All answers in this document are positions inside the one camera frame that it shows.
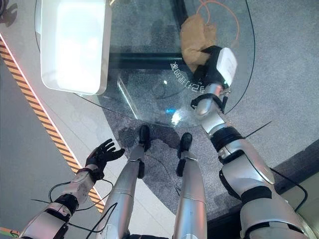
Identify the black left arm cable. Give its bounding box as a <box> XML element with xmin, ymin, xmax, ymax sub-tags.
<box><xmin>31</xmin><ymin>178</ymin><xmax>118</xmax><ymax>234</ymax></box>

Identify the white rectangular basket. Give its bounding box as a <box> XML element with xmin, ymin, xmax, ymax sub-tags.
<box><xmin>39</xmin><ymin>0</ymin><xmax>113</xmax><ymax>96</ymax></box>

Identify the black table frame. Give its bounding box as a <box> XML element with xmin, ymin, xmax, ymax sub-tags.
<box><xmin>107</xmin><ymin>0</ymin><xmax>192</xmax><ymax>72</ymax></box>

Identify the orange cable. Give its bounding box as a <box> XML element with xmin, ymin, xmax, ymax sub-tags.
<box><xmin>195</xmin><ymin>0</ymin><xmax>240</xmax><ymax>48</ymax></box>

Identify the dark object on floor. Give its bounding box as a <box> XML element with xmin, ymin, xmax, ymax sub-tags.
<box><xmin>0</xmin><ymin>0</ymin><xmax>18</xmax><ymax>27</ymax></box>

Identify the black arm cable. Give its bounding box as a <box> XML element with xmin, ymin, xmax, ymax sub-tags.
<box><xmin>270</xmin><ymin>168</ymin><xmax>309</xmax><ymax>212</ymax></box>
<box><xmin>31</xmin><ymin>178</ymin><xmax>118</xmax><ymax>234</ymax></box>

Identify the silver right robot leg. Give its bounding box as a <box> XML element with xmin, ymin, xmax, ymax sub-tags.
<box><xmin>172</xmin><ymin>132</ymin><xmax>207</xmax><ymax>239</ymax></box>

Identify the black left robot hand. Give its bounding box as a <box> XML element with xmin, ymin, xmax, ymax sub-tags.
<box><xmin>85</xmin><ymin>138</ymin><xmax>126</xmax><ymax>181</ymax></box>

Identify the tan cloth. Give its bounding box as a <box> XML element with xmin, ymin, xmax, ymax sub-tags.
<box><xmin>179</xmin><ymin>13</ymin><xmax>217</xmax><ymax>73</ymax></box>

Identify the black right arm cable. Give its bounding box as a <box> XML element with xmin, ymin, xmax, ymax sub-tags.
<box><xmin>270</xmin><ymin>168</ymin><xmax>309</xmax><ymax>212</ymax></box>

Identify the round glass table top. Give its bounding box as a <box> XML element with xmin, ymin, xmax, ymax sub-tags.
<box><xmin>34</xmin><ymin>0</ymin><xmax>256</xmax><ymax>128</ymax></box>

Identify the yellow black striped floor tape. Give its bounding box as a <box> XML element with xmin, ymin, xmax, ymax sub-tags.
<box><xmin>0</xmin><ymin>37</ymin><xmax>105</xmax><ymax>214</ymax></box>

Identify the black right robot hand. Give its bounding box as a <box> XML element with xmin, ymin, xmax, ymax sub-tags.
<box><xmin>193</xmin><ymin>45</ymin><xmax>238</xmax><ymax>88</ymax></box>

